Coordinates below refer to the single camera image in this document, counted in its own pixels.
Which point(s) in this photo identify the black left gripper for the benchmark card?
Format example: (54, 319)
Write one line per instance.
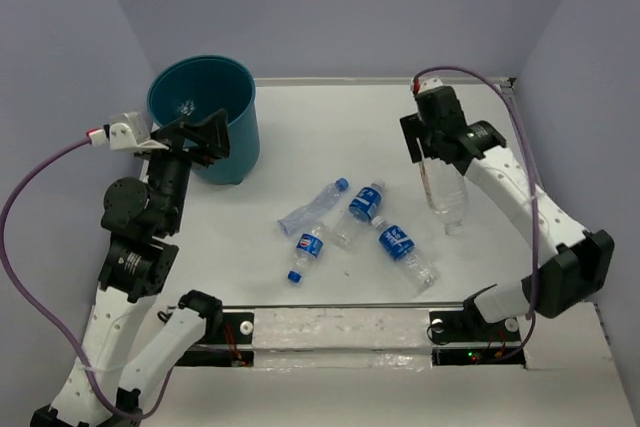
(212, 133)

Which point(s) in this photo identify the blue label bottle white cap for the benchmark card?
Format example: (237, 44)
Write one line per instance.
(418, 270)

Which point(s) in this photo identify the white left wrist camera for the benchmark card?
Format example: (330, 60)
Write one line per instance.
(127, 132)

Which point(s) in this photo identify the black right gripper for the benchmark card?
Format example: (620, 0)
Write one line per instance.
(412, 130)

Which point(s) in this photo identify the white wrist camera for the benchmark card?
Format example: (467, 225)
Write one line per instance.
(422, 85)
(127, 132)

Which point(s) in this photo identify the clear label-less bottle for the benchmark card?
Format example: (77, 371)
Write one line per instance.
(185, 108)

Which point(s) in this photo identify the teal plastic bin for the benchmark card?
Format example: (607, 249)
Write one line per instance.
(212, 82)

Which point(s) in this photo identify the crushed clear bottle blue cap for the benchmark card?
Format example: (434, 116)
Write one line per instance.
(321, 204)

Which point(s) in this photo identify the large clear ribbed bottle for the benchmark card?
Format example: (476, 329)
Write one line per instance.
(446, 194)

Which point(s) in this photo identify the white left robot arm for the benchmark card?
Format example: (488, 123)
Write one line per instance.
(138, 214)

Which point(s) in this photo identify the Pepsi label small bottle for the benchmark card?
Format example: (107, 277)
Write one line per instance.
(307, 251)

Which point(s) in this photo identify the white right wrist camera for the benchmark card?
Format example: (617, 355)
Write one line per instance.
(422, 85)

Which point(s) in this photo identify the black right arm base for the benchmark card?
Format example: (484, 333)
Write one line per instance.
(456, 345)

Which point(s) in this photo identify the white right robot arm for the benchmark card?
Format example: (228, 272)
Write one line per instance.
(572, 262)

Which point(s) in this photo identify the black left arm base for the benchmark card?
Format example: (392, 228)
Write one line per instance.
(230, 345)

